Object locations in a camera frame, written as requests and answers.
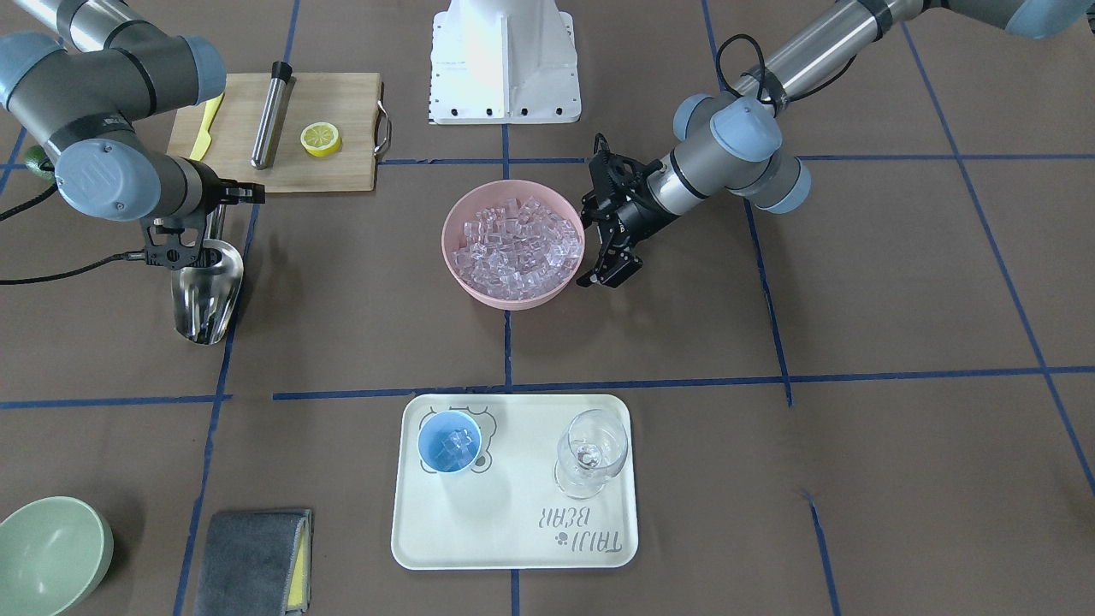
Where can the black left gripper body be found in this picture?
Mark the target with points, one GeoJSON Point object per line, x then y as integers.
{"type": "Point", "coordinates": [640, 215]}

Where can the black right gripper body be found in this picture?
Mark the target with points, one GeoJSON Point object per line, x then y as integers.
{"type": "Point", "coordinates": [216, 224]}

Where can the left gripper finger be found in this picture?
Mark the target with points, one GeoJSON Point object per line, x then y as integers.
{"type": "Point", "coordinates": [600, 273]}
{"type": "Point", "coordinates": [618, 266]}

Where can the steel ice scoop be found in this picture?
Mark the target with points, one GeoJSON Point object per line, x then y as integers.
{"type": "Point", "coordinates": [204, 299]}

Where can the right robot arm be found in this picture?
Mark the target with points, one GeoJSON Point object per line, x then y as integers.
{"type": "Point", "coordinates": [79, 86]}

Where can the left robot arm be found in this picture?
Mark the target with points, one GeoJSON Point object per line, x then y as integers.
{"type": "Point", "coordinates": [731, 141]}

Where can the pink bowl of ice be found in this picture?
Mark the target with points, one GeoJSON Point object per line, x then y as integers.
{"type": "Point", "coordinates": [513, 244]}

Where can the blue cup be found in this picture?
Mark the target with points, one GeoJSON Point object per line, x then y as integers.
{"type": "Point", "coordinates": [449, 441]}

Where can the yellow plastic knife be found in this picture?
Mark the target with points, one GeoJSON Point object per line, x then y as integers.
{"type": "Point", "coordinates": [203, 139]}

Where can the green lime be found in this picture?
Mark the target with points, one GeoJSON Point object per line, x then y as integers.
{"type": "Point", "coordinates": [37, 162]}

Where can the lemon half slice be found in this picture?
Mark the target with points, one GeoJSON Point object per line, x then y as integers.
{"type": "Point", "coordinates": [320, 139]}

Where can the wine glass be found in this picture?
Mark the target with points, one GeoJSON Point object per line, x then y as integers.
{"type": "Point", "coordinates": [591, 452]}

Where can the steel muddler black tip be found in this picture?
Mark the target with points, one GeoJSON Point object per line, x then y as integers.
{"type": "Point", "coordinates": [272, 117]}

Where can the wooden cutting board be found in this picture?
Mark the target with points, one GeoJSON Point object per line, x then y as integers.
{"type": "Point", "coordinates": [348, 100]}

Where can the cream bear tray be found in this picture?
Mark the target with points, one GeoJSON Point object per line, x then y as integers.
{"type": "Point", "coordinates": [505, 510]}

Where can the green bowl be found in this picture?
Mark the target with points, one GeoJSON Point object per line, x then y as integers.
{"type": "Point", "coordinates": [54, 553]}

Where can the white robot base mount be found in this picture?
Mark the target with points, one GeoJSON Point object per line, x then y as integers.
{"type": "Point", "coordinates": [503, 62]}

